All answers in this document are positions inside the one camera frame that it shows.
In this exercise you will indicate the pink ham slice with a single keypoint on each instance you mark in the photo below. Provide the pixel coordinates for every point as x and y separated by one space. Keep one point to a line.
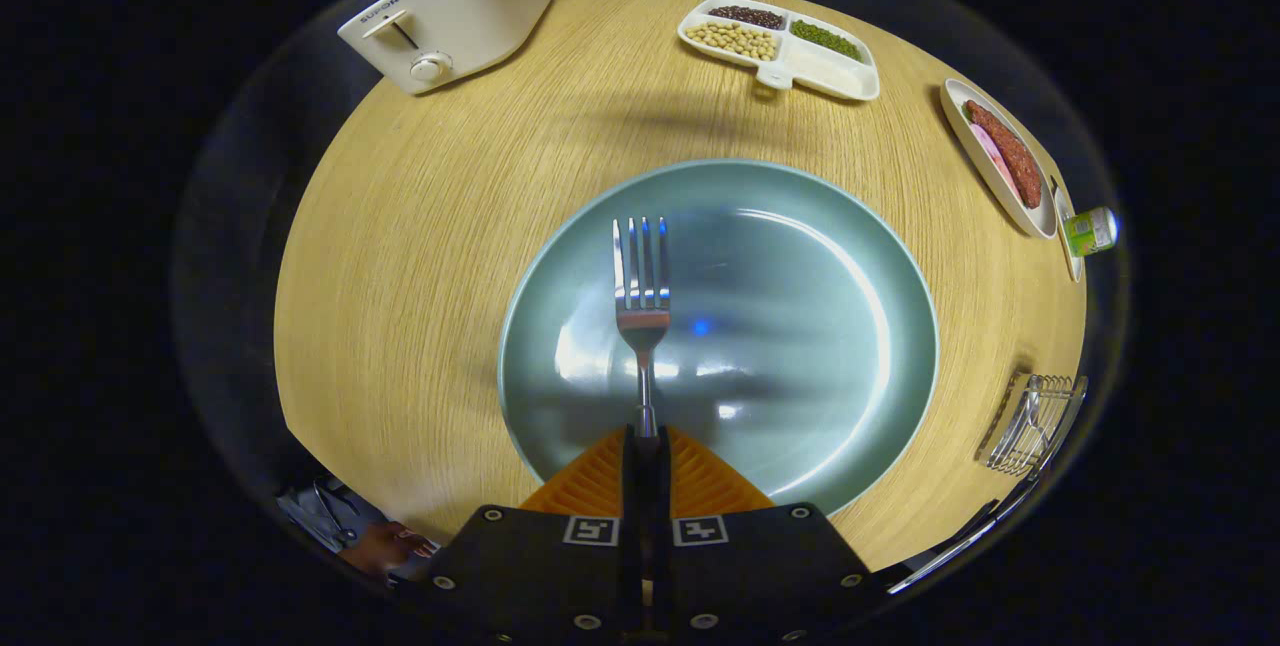
988 151

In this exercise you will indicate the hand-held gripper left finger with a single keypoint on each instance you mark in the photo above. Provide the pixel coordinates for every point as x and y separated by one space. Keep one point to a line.
632 486

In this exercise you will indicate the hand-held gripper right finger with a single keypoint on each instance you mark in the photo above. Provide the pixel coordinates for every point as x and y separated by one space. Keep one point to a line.
660 486

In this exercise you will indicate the white divided snack tray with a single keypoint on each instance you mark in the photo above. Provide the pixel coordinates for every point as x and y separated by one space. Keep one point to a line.
830 78

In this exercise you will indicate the white toaster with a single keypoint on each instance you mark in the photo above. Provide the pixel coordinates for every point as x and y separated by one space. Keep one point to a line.
470 16

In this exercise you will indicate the white plate with food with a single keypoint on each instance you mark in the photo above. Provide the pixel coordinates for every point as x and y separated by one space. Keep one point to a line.
958 114

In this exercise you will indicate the pile of yellow soybeans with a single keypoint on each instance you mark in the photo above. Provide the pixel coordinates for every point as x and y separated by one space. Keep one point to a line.
735 39

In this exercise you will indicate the white square coaster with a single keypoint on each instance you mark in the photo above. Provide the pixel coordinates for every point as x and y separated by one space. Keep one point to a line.
1068 266

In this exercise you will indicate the light blue plate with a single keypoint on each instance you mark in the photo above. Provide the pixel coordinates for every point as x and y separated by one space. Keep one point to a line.
800 326

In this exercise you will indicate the brown meat slab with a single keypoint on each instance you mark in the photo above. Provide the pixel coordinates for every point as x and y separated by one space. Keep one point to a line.
1008 154

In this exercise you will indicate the green label metal bottle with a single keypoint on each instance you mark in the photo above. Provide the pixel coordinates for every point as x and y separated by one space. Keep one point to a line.
1090 231

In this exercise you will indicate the chrome metal bar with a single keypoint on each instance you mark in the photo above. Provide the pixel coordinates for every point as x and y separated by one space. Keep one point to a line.
950 551

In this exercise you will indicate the pile of green beans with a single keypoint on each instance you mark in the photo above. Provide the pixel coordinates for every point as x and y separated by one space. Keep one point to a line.
827 40

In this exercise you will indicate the silver metal fork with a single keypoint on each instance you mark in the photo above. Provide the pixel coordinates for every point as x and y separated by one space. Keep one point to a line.
642 316

